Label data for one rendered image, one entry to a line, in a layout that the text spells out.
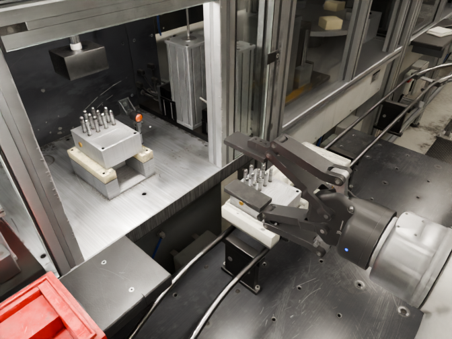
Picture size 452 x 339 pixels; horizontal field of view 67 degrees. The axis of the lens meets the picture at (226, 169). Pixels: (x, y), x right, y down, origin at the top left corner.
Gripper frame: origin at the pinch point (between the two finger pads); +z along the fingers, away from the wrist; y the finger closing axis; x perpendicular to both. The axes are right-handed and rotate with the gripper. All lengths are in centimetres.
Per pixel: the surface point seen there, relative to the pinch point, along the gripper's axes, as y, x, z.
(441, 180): -44, -85, -19
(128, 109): -20, -20, 62
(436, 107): -113, -298, 19
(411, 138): -113, -231, 18
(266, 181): -18.0, -18.4, 8.0
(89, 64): 5.5, -0.4, 39.3
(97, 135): -9.6, 2.0, 39.1
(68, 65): 6.4, 3.7, 39.3
